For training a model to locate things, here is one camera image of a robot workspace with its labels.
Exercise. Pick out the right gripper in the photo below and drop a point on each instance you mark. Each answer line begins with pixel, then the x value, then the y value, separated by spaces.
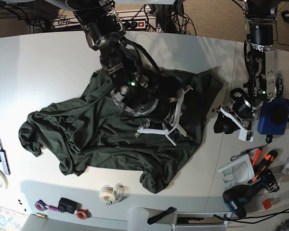
pixel 165 118

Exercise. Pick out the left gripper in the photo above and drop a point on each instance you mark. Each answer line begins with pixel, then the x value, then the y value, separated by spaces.
pixel 237 115

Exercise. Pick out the blue box with black knob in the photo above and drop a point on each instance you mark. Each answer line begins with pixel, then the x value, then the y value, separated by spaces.
pixel 274 115

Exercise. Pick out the dark green t-shirt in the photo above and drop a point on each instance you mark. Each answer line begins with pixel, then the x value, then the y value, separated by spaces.
pixel 90 131

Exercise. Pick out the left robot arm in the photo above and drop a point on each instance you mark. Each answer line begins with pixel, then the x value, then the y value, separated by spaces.
pixel 263 86

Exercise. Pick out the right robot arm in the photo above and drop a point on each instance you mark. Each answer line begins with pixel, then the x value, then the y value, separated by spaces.
pixel 139 88

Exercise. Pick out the rolled paper sheet with drawing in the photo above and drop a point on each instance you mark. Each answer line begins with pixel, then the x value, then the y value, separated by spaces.
pixel 237 171

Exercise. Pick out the orange black utility knife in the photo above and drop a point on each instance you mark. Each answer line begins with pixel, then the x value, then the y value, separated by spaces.
pixel 264 164

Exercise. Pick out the red square sticker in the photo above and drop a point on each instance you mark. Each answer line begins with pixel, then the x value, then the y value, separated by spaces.
pixel 266 204

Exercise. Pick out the black power strip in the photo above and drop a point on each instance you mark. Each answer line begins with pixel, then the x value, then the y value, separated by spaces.
pixel 134 25

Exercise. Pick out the clear tape rolls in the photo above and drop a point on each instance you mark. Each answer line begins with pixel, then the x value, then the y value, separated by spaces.
pixel 111 195

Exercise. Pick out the red tape roll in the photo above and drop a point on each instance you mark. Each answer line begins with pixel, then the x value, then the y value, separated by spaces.
pixel 82 214

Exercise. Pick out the purple tape roll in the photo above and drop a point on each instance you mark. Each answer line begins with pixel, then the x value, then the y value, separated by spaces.
pixel 40 205

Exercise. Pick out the grey usb hub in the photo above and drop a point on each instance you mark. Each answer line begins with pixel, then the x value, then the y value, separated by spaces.
pixel 4 162

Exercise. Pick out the dark teal cordless drill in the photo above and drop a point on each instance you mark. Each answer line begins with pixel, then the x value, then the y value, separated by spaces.
pixel 238 196

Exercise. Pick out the black strap handle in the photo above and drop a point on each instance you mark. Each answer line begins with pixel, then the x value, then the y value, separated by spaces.
pixel 161 215

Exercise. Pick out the black action camera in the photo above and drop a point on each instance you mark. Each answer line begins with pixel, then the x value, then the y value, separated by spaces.
pixel 66 205

